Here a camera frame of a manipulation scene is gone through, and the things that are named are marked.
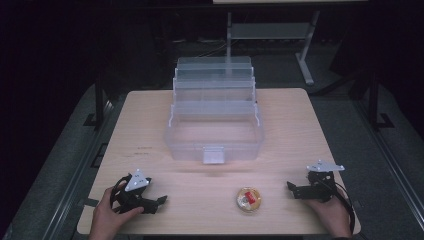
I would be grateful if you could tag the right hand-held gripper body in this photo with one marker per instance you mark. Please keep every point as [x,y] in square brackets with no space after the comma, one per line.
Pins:
[320,181]

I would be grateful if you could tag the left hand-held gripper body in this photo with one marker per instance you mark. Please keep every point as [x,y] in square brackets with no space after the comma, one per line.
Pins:
[135,190]

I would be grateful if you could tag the clear plastic tiered storage box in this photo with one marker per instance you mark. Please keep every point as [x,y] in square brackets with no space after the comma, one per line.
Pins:
[214,110]

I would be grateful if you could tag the person's right hand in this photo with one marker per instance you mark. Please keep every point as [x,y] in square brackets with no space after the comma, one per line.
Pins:
[331,216]

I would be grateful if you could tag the person's left hand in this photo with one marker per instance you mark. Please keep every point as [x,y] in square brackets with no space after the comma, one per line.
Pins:
[108,218]

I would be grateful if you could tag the black metal stand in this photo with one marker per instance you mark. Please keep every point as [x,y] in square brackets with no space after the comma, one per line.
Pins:
[375,100]
[100,103]

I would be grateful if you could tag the grey metal stand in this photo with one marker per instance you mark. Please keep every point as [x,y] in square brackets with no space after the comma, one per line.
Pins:
[271,40]

